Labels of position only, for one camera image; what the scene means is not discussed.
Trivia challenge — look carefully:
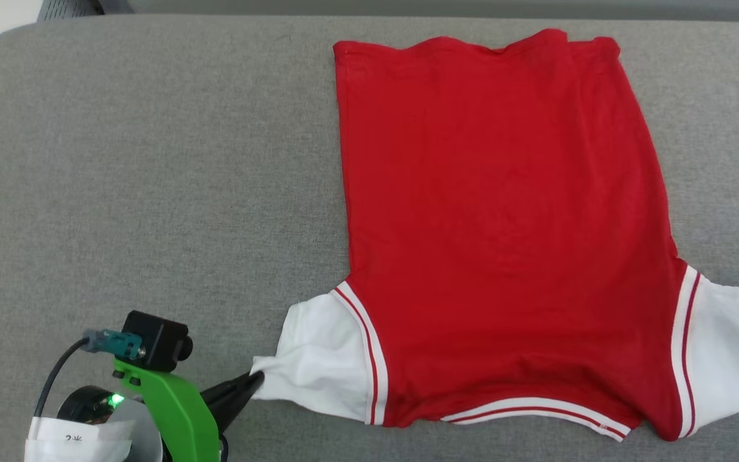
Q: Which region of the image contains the red and white basketball jersey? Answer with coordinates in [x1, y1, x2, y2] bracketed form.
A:
[250, 28, 739, 444]

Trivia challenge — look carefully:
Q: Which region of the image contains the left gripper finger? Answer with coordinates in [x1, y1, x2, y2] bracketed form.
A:
[199, 370, 266, 413]
[210, 379, 266, 435]

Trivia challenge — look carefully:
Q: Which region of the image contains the white paper cable label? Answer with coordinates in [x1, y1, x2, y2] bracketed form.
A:
[23, 416, 134, 462]

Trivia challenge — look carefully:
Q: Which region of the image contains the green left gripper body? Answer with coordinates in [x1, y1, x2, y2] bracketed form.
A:
[56, 359, 223, 462]

